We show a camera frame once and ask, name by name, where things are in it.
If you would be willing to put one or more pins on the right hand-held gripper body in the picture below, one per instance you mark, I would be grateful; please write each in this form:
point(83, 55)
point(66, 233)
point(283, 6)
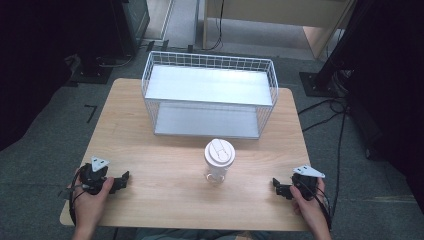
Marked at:
point(305, 185)

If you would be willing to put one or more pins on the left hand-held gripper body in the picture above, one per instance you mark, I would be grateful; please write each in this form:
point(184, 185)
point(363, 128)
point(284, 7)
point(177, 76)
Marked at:
point(94, 176)

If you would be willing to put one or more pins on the person's right hand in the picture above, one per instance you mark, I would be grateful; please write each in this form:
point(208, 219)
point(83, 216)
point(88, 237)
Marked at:
point(308, 210)

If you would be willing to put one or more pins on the person's left hand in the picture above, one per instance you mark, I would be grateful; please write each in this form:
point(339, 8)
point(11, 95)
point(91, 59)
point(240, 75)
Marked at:
point(89, 206)

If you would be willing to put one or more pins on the clear cup with white lid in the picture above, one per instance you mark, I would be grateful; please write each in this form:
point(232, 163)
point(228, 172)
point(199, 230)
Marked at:
point(219, 156)

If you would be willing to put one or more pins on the black stand base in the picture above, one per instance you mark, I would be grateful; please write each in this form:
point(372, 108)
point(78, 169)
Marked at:
point(316, 85)
point(91, 73)

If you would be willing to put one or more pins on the black curtain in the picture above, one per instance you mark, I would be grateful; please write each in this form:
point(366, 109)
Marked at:
point(36, 60)
point(390, 83)

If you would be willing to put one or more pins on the dark cabinet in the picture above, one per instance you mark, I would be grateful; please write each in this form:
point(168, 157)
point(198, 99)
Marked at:
point(130, 23)

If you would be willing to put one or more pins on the light wooden desk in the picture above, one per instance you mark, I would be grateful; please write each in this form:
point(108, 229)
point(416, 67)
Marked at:
point(266, 13)

